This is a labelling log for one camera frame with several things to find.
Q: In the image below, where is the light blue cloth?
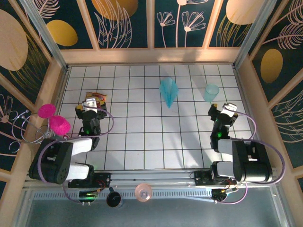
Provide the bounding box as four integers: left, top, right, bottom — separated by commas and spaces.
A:
159, 77, 179, 109

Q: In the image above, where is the red yellow snack packet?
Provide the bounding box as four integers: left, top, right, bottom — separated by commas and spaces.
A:
85, 91, 108, 112

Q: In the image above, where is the translucent teal plastic cup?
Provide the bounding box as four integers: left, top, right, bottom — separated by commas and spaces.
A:
203, 84, 220, 103

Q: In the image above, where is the magenta pink goblet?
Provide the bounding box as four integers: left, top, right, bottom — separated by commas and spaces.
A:
38, 103, 71, 139

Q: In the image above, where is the black controller board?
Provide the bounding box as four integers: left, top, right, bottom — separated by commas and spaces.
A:
211, 186, 239, 201
79, 189, 101, 204

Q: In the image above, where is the perforated metal strip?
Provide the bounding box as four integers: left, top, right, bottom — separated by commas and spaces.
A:
32, 191, 214, 201

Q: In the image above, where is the translucent pink cup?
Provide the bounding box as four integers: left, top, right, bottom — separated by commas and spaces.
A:
134, 183, 152, 203

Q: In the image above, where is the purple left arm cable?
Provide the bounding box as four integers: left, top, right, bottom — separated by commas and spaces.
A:
37, 109, 116, 205

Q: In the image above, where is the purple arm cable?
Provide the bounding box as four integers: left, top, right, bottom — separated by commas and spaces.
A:
214, 112, 286, 205
37, 109, 116, 205

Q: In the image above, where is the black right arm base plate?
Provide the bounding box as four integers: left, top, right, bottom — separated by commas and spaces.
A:
194, 170, 237, 187

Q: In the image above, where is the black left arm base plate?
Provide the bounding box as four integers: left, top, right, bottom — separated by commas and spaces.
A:
68, 172, 112, 189

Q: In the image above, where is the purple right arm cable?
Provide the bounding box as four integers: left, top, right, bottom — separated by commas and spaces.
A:
214, 112, 286, 205

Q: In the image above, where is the aluminium frame rail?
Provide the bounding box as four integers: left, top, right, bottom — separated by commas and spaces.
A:
22, 167, 282, 190

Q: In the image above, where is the aluminium corner post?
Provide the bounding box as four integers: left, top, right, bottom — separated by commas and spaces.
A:
18, 0, 69, 71
232, 0, 279, 69

